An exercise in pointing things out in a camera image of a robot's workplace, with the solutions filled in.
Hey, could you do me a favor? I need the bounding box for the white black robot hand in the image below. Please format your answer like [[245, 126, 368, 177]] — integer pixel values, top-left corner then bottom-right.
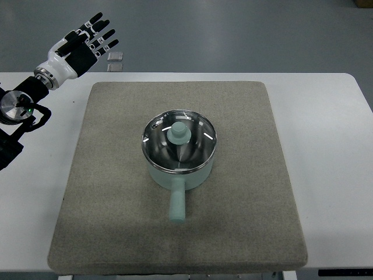
[[34, 12, 119, 90]]

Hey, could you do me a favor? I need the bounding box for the glass lid with green knob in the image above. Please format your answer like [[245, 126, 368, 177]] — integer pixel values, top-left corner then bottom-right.
[[142, 110, 217, 174]]

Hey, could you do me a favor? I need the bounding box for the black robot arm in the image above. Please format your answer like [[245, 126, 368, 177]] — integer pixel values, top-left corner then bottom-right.
[[1, 76, 52, 169]]

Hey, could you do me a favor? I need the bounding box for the lower metal floor plate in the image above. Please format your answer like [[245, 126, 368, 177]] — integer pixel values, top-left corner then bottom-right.
[[107, 63, 123, 72]]

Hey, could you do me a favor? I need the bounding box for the metal floor plate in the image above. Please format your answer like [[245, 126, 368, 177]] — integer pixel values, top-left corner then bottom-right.
[[107, 52, 123, 61], [107, 63, 123, 72]]

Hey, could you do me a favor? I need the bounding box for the upper metal floor plate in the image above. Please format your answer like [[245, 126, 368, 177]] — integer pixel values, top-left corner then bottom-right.
[[107, 52, 123, 61]]

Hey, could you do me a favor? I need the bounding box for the mint green saucepan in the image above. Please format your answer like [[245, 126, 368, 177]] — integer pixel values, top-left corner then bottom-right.
[[147, 159, 214, 223]]

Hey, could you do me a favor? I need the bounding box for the grey felt mat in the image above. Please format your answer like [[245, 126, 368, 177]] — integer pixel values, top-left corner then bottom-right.
[[47, 81, 308, 275]]

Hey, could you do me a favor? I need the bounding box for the cardboard box corner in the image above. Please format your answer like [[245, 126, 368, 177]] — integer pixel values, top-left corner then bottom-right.
[[354, 0, 373, 9]]

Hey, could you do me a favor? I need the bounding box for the black table control panel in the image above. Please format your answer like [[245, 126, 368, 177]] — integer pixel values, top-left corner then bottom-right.
[[318, 268, 373, 277]]

